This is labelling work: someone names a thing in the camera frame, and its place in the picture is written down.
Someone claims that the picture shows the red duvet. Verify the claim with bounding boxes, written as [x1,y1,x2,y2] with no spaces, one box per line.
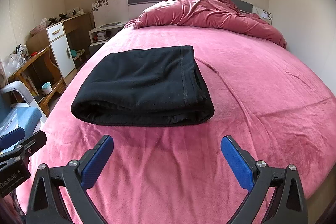
[123,0,287,49]

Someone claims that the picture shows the white chair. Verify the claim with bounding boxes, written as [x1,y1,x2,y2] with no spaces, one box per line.
[0,81,44,119]

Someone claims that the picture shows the pink velvet bed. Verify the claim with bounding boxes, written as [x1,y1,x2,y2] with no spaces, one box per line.
[16,22,336,224]

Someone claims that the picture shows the brown wooden desk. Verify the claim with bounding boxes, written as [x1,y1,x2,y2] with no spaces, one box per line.
[26,12,92,56]

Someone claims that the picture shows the white floral print panel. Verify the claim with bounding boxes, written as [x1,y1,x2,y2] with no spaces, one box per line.
[92,0,129,26]
[252,6,273,25]

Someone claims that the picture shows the clear plastic bag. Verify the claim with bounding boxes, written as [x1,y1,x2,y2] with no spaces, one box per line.
[4,53,27,77]

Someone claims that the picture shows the low wooden table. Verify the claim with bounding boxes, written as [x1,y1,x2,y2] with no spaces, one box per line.
[8,46,67,117]

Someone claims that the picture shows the white cabinet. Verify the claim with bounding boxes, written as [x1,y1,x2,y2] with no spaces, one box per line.
[46,22,77,77]

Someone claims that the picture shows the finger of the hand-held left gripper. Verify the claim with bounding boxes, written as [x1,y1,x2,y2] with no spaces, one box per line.
[0,127,26,146]
[0,131,47,163]

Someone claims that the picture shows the light blue box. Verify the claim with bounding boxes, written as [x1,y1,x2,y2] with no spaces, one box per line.
[0,107,42,139]

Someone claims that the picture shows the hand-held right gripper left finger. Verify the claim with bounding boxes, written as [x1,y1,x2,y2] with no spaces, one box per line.
[26,135,114,224]

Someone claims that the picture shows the white grey nightstand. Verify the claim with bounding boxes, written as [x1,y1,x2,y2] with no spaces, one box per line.
[89,21,126,56]

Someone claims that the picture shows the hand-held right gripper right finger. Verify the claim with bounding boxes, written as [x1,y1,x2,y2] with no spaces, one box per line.
[220,135,308,224]

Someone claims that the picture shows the black pants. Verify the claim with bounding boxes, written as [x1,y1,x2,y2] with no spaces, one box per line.
[71,45,216,127]

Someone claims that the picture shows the pink plastic bag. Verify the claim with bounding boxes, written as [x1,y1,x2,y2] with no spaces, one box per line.
[30,18,48,35]

